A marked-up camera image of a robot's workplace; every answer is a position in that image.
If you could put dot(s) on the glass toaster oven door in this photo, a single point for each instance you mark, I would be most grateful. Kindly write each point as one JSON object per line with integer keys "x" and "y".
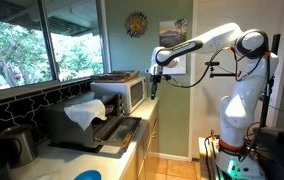
{"x": 120, "y": 130}

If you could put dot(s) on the grey window frame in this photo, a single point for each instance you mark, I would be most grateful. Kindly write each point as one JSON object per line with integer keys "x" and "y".
{"x": 48, "y": 40}

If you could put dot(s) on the wooden kitchen cabinet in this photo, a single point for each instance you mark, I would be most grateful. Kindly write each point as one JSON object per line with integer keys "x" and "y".
{"x": 148, "y": 146}

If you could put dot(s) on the wooden tray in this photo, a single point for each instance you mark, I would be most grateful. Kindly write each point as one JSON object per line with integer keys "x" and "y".
{"x": 115, "y": 76}

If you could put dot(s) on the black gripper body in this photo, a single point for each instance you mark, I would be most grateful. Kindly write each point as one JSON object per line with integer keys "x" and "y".
{"x": 156, "y": 79}

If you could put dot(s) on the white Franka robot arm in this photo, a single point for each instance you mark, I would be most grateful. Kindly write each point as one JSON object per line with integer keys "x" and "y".
{"x": 242, "y": 100}

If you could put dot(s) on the landscape wall calendar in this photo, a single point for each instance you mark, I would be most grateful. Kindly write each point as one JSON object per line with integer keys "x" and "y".
{"x": 172, "y": 31}

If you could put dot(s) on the metal kettle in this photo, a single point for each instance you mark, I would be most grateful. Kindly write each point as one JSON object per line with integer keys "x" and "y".
{"x": 20, "y": 146}

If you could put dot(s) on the black camera stand pole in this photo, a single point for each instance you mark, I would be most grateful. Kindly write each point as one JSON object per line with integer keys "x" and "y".
{"x": 265, "y": 100}

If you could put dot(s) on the white microwave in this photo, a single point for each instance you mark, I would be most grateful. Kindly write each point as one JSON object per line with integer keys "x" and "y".
{"x": 115, "y": 91}

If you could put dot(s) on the blue plastic bowl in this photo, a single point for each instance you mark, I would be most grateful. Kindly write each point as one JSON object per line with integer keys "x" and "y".
{"x": 87, "y": 175}

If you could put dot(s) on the grey toaster oven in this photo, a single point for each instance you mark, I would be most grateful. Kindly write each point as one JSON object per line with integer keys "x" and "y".
{"x": 60, "y": 123}

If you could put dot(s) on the grey equipment cart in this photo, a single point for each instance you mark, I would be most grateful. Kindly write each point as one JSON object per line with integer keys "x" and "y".
{"x": 275, "y": 156}

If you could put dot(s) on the sun-shaped wall decoration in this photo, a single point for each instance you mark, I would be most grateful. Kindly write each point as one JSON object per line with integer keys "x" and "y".
{"x": 136, "y": 24}

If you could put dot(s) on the white cloth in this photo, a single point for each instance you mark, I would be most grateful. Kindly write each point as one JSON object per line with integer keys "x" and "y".
{"x": 83, "y": 113}

